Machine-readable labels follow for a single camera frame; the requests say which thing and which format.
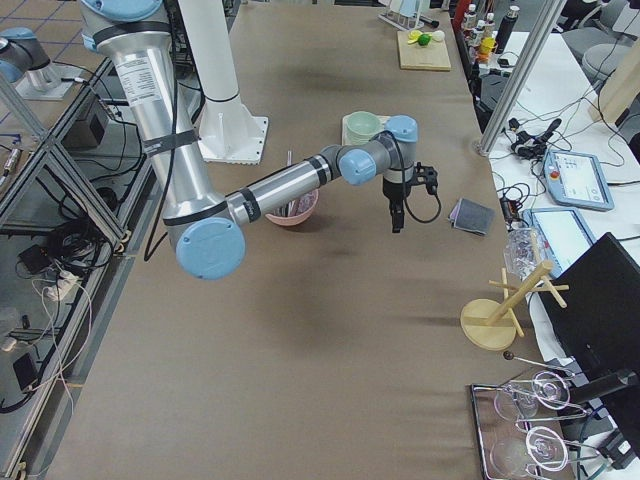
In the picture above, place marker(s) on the green bowl carried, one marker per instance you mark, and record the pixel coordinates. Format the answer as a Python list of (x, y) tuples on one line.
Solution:
[(363, 123)]

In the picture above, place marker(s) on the grey cloth stack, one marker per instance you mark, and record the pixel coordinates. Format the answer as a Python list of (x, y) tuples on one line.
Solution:
[(471, 217)]

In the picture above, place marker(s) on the green bowl on tray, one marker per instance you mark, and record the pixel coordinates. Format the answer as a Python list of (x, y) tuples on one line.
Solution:
[(354, 139)]

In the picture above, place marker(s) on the beige serving tray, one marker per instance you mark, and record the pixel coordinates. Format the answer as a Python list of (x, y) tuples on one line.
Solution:
[(344, 128)]

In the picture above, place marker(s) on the pink bowl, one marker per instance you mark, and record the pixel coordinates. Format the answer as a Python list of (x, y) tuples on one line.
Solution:
[(307, 205)]

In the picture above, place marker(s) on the metal scoop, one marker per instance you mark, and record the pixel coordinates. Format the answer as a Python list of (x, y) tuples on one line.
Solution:
[(289, 180)]

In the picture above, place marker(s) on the clear plastic cup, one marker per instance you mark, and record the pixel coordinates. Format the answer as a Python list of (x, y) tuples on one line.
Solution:
[(523, 251)]

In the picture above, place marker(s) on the wooden mug tree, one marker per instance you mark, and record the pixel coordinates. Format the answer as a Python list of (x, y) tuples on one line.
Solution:
[(493, 325)]

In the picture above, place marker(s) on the bamboo cutting board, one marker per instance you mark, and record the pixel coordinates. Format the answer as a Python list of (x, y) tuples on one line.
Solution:
[(433, 57)]

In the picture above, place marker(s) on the blue teach pendant near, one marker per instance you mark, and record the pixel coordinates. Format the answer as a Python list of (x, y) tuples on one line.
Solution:
[(565, 234)]

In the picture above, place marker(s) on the blue teach pendant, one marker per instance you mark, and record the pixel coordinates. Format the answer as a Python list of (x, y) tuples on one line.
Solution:
[(576, 179), (565, 234)]

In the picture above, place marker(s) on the green lime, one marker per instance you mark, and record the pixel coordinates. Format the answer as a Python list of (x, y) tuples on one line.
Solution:
[(424, 39)]

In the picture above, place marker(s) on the blue teach pendant far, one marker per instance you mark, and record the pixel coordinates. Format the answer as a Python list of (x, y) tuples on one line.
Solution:
[(576, 179)]

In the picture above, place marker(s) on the white garlic bulb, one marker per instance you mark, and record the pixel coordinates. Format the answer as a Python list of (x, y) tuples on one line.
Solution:
[(438, 36)]

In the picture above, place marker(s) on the black monitor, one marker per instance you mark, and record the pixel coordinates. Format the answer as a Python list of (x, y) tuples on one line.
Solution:
[(599, 328)]

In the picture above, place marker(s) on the wine glass rack tray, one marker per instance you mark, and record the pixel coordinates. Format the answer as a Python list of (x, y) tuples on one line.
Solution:
[(518, 431)]

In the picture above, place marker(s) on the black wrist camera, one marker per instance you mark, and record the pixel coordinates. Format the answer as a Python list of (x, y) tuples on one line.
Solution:
[(426, 176)]

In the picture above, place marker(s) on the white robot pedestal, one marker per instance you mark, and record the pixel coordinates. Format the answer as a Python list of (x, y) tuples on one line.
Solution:
[(228, 131)]

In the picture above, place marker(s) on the aluminium frame post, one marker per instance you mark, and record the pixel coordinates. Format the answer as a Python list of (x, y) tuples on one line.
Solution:
[(549, 14)]

